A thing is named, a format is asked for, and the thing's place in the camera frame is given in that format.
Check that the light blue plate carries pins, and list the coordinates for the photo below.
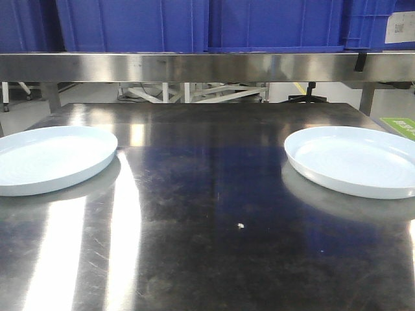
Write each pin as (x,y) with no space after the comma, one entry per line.
(48,159)
(356,161)

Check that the steel shelf leg left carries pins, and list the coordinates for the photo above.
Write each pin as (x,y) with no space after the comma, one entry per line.
(50,92)

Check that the steel shelf leg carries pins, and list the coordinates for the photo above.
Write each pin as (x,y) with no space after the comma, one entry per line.
(50,92)
(367,96)

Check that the steel shelf leg right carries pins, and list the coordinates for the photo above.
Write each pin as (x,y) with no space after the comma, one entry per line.
(367,96)

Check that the black office chair base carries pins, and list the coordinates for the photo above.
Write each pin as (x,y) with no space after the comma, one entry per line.
(307,98)

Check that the blue plastic bin centre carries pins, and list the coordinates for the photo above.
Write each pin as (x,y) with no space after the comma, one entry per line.
(274,26)

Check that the blue plastic bin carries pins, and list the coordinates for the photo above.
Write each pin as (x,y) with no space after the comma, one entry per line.
(134,26)
(274,26)
(364,25)

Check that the blue plastic bin left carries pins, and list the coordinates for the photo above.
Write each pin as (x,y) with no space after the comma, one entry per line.
(134,26)

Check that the black tape strip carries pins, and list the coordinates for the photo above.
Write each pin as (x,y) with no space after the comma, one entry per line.
(360,62)

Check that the green floor sign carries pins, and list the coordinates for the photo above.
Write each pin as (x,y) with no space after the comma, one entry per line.
(403,126)

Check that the blue plastic bin right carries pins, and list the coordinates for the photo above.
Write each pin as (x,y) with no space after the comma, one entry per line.
(364,25)

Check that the white paper label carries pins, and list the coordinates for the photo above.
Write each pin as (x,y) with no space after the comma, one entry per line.
(400,27)

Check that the white metal frame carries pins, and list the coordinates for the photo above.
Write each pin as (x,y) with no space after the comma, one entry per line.
(204,92)

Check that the stainless steel shelf rail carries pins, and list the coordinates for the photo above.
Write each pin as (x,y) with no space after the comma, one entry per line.
(389,66)

